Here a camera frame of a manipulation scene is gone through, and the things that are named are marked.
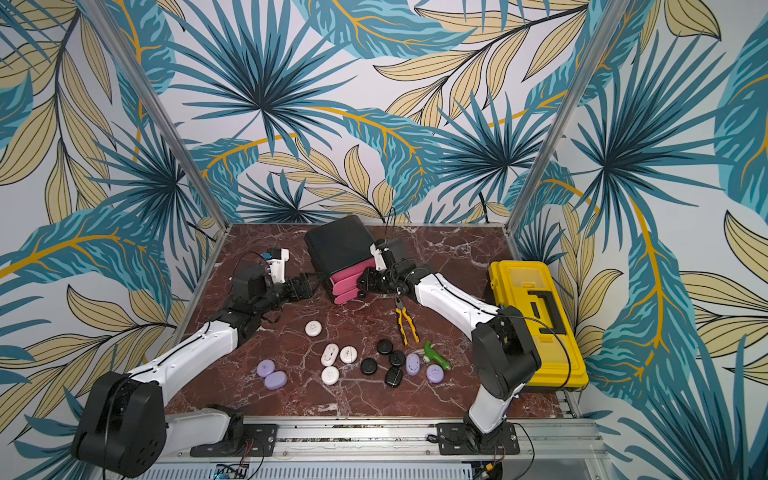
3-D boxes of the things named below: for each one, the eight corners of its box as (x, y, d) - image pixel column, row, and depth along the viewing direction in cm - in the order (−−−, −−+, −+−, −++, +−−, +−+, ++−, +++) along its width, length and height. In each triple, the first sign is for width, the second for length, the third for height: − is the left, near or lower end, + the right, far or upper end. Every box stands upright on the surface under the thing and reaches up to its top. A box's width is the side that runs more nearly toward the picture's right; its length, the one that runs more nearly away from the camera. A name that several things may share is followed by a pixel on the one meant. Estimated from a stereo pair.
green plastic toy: (442, 376, 86) (443, 374, 84) (419, 348, 91) (419, 345, 89) (451, 369, 87) (452, 366, 86) (427, 342, 92) (428, 339, 91)
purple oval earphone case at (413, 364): (405, 376, 85) (406, 374, 83) (405, 356, 89) (405, 353, 87) (420, 376, 85) (421, 374, 83) (419, 356, 89) (420, 353, 87)
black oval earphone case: (384, 387, 84) (384, 385, 82) (384, 368, 87) (384, 366, 85) (402, 387, 84) (402, 385, 82) (401, 368, 87) (402, 366, 85)
